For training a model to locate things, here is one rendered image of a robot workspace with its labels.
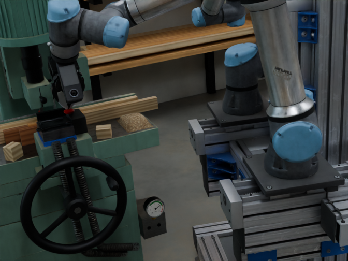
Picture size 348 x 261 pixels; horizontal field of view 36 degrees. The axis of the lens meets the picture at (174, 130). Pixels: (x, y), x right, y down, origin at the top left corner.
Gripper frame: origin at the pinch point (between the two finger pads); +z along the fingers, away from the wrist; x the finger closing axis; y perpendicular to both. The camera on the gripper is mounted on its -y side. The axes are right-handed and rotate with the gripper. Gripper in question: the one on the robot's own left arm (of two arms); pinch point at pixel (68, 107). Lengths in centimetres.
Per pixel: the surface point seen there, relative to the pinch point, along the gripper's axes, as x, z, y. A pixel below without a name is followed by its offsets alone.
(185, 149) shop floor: -100, 169, 86
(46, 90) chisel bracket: 3.6, 4.5, 12.0
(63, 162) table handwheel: 6.7, -1.9, -19.1
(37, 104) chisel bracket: 6.9, 7.7, 10.1
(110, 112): -16.0, 17.5, 9.0
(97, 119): -11.4, 18.6, 8.3
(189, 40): -129, 139, 156
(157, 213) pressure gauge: -21.2, 30.9, -23.9
